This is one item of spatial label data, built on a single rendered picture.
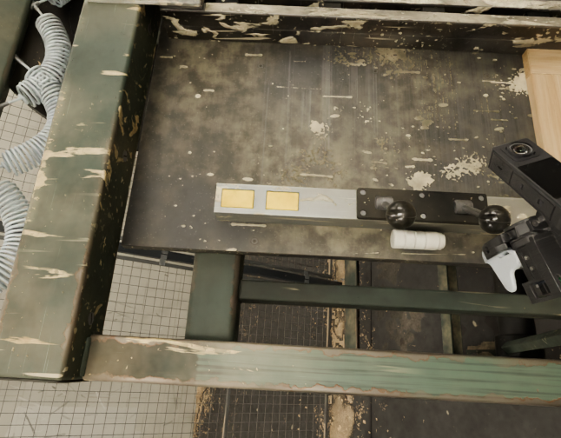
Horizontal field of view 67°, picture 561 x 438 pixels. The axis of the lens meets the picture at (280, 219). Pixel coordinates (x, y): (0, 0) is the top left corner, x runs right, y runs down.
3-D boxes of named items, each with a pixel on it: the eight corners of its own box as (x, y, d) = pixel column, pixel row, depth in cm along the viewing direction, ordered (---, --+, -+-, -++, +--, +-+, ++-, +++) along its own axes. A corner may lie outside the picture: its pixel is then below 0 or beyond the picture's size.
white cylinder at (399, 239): (390, 250, 68) (439, 253, 67) (394, 245, 65) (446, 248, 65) (389, 232, 69) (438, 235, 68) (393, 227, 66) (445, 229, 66)
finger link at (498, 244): (476, 263, 51) (514, 242, 43) (470, 251, 51) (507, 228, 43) (511, 252, 51) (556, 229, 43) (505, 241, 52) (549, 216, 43)
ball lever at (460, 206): (470, 218, 66) (515, 237, 53) (445, 217, 66) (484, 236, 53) (473, 194, 65) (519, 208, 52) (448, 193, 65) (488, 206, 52)
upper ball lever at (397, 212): (392, 215, 66) (418, 233, 53) (368, 213, 66) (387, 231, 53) (395, 190, 66) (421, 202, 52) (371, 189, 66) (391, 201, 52)
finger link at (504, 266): (485, 301, 54) (524, 288, 45) (465, 258, 56) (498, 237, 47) (506, 294, 54) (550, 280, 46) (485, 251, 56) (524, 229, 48)
